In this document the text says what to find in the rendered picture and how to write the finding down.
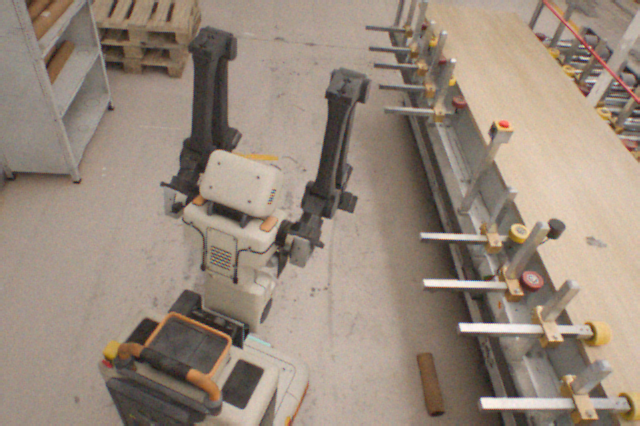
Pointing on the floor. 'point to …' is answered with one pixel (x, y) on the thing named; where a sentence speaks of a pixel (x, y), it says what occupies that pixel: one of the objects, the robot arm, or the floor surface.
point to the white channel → (615, 60)
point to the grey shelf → (22, 124)
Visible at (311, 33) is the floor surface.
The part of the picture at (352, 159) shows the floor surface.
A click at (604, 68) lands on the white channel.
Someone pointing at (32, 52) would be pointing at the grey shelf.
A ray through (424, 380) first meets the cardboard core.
